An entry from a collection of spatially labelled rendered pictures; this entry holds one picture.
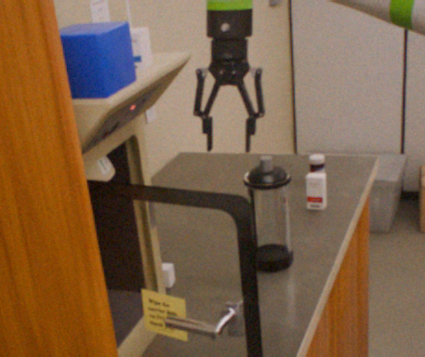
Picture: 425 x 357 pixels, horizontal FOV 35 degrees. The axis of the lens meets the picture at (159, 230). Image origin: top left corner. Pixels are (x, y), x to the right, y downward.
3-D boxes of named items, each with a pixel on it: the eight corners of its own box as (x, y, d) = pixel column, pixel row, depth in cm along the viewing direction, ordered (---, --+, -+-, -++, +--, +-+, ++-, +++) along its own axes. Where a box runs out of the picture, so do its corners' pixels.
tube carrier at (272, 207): (244, 266, 161) (236, 183, 152) (257, 245, 170) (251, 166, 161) (287, 271, 157) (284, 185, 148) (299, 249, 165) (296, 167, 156)
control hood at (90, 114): (51, 167, 102) (37, 102, 98) (141, 106, 128) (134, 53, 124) (118, 169, 97) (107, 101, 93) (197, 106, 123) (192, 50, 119)
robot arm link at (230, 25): (256, 6, 138) (211, 7, 140) (247, 9, 127) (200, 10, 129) (256, 37, 140) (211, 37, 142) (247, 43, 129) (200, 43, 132)
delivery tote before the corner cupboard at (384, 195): (286, 227, 393) (283, 175, 379) (305, 199, 426) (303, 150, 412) (395, 237, 366) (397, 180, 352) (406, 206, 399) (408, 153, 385)
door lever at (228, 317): (180, 312, 102) (179, 297, 101) (238, 324, 97) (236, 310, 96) (163, 332, 98) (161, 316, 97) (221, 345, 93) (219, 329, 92)
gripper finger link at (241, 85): (232, 68, 140) (238, 65, 139) (252, 118, 142) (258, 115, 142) (229, 71, 136) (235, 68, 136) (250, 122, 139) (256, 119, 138)
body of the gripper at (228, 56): (205, 40, 134) (205, 87, 137) (247, 40, 131) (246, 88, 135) (212, 36, 140) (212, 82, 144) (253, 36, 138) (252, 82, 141)
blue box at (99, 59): (47, 99, 99) (35, 37, 95) (81, 82, 107) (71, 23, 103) (107, 99, 95) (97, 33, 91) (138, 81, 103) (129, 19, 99)
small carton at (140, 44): (114, 72, 111) (109, 34, 108) (125, 65, 115) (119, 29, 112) (143, 71, 109) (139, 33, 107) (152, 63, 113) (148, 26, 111)
